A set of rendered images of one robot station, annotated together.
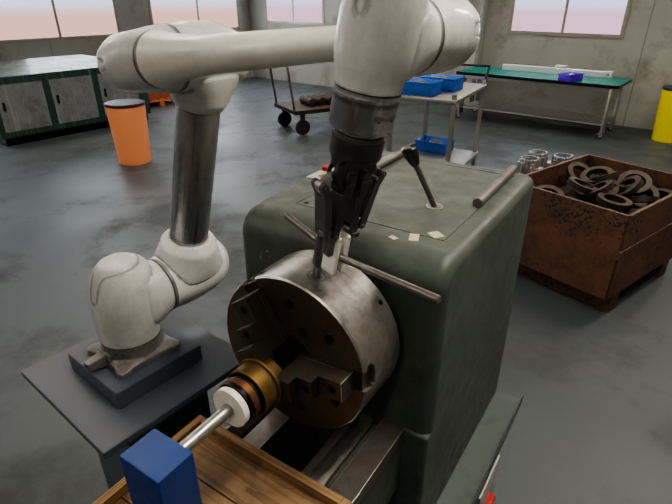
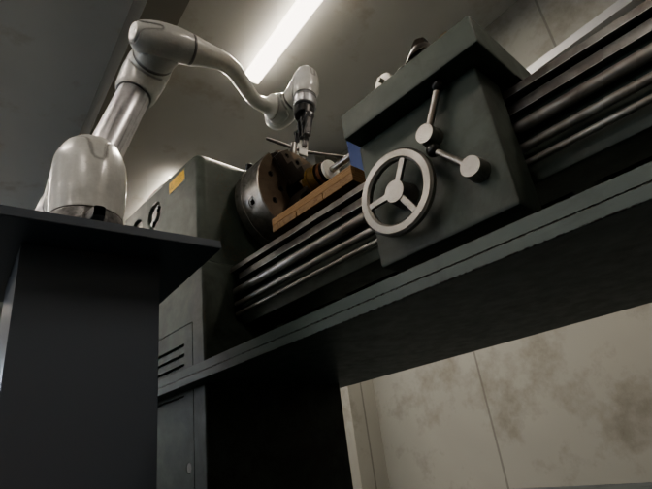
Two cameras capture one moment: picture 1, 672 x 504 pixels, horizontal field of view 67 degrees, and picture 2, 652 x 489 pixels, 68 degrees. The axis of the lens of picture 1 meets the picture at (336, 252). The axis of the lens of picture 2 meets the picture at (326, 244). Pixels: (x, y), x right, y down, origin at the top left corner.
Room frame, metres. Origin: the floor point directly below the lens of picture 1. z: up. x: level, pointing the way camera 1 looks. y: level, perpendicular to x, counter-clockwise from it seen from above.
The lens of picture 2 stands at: (0.41, 1.36, 0.31)
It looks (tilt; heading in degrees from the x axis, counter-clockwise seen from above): 24 degrees up; 281
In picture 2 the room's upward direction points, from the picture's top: 8 degrees counter-clockwise
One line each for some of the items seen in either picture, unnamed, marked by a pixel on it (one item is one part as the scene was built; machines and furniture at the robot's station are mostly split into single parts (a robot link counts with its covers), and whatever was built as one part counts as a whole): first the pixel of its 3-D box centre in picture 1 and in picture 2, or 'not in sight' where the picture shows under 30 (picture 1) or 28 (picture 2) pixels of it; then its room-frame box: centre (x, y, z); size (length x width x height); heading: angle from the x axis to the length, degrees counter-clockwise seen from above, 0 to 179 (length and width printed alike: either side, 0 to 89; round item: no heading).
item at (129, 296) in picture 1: (126, 295); (88, 182); (1.11, 0.54, 0.97); 0.18 x 0.16 x 0.22; 142
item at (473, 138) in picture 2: not in sight; (433, 173); (0.35, 0.61, 0.73); 0.27 x 0.12 x 0.27; 147
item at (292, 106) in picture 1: (317, 91); not in sight; (7.14, 0.25, 0.48); 1.22 x 0.74 x 0.96; 122
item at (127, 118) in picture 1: (130, 132); not in sight; (5.49, 2.25, 0.32); 0.42 x 0.41 x 0.65; 52
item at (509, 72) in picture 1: (535, 96); not in sight; (7.31, -2.81, 0.40); 2.19 x 0.87 x 0.80; 51
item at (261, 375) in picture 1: (253, 387); (318, 179); (0.64, 0.14, 1.08); 0.09 x 0.09 x 0.09; 57
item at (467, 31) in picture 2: not in sight; (477, 133); (0.23, 0.45, 0.90); 0.53 x 0.30 x 0.06; 57
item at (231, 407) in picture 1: (204, 429); (343, 161); (0.55, 0.20, 1.08); 0.13 x 0.07 x 0.07; 147
